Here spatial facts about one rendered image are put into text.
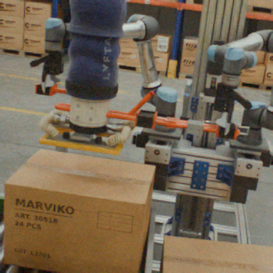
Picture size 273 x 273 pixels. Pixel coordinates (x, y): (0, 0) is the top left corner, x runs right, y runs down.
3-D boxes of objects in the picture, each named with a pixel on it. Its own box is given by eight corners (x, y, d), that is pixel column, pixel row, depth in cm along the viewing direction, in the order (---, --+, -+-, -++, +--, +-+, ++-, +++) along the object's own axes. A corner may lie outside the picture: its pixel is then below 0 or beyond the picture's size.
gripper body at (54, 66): (58, 77, 201) (59, 52, 198) (41, 74, 201) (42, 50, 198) (63, 74, 208) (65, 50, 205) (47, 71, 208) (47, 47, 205)
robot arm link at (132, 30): (168, 40, 216) (79, 50, 190) (156, 37, 225) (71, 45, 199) (168, 18, 213) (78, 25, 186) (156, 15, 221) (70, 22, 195)
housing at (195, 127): (185, 133, 175) (187, 123, 174) (186, 129, 182) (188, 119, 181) (202, 136, 175) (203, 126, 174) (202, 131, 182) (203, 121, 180)
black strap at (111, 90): (57, 92, 167) (57, 82, 166) (75, 80, 190) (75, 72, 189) (111, 99, 166) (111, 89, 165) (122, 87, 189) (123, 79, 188)
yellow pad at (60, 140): (38, 143, 170) (38, 132, 169) (47, 136, 180) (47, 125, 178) (118, 156, 168) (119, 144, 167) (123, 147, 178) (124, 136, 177)
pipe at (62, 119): (40, 134, 171) (40, 121, 170) (61, 117, 195) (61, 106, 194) (120, 146, 169) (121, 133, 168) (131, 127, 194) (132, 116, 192)
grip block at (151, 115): (134, 127, 175) (135, 114, 173) (138, 120, 184) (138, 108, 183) (153, 130, 175) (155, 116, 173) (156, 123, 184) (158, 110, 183)
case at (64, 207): (3, 264, 181) (3, 183, 171) (37, 217, 220) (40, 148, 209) (136, 285, 179) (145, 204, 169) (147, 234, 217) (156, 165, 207)
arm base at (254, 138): (234, 134, 242) (237, 119, 240) (260, 138, 241) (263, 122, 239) (236, 143, 228) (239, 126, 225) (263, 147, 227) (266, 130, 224)
